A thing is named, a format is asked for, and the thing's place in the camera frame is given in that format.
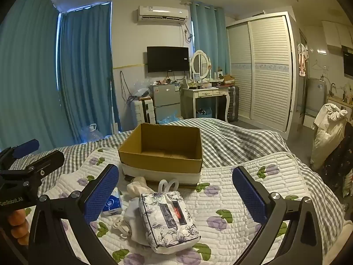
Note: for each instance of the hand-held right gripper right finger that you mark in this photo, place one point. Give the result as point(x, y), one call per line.
point(249, 196)

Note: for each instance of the person's left hand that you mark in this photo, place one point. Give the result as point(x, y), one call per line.
point(18, 227)

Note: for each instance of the floral tissue pouch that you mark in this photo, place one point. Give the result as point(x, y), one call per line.
point(168, 220)

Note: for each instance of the black wall television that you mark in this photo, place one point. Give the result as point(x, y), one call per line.
point(167, 59)

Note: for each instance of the white cloth bag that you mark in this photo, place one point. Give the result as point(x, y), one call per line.
point(132, 220)

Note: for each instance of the oval vanity mirror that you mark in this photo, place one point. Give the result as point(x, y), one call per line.
point(199, 63)

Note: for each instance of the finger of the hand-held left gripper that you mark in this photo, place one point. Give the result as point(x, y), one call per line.
point(26, 147)
point(48, 161)

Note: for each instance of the blue plastic bag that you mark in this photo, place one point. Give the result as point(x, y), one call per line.
point(169, 117)

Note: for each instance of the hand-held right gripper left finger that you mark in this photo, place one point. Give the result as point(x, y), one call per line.
point(101, 190)

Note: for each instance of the beige soft toy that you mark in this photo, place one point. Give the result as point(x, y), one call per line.
point(138, 186)

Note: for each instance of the large water bottle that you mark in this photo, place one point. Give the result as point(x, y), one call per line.
point(91, 135)

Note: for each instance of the white air conditioner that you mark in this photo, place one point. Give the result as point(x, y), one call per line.
point(163, 14)

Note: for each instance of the white pillow pile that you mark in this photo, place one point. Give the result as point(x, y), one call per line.
point(328, 132)

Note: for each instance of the dark suitcase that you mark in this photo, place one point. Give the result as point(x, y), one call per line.
point(231, 103)

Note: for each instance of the clear plastic bag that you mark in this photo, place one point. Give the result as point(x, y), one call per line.
point(140, 88)

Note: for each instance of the floral quilted mat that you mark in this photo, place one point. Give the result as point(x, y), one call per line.
point(193, 207)

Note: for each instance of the white suitcase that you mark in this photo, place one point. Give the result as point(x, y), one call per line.
point(142, 111)

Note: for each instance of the blue tissue packet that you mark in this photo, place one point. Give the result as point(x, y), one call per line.
point(112, 204)

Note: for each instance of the white louvred wardrobe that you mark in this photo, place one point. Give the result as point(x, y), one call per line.
point(264, 71)

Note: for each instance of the grey mini fridge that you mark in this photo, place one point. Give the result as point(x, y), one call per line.
point(165, 102)

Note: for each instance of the cardboard box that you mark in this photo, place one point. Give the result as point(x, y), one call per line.
point(161, 151)

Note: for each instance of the white dressing table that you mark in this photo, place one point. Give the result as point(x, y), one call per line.
point(205, 99)

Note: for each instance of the blue curtain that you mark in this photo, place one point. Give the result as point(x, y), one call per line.
point(88, 74)
point(30, 82)

